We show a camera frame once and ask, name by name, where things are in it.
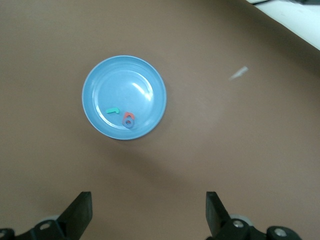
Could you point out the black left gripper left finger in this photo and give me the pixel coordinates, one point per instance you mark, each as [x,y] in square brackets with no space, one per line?
[75,215]

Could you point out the blue plate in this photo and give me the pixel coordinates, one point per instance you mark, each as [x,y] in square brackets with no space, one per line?
[125,82]

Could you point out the teal foam letter r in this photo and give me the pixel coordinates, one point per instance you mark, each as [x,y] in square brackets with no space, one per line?
[112,110]

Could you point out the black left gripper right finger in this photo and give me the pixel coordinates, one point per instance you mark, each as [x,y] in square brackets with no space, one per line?
[217,217]

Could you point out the red foam letter d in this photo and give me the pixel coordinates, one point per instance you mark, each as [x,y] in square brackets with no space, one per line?
[128,114]

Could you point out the blue foam letter o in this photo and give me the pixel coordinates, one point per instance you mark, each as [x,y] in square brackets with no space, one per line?
[124,123]

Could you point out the white paper scrap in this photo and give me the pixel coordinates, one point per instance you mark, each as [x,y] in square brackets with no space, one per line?
[238,73]

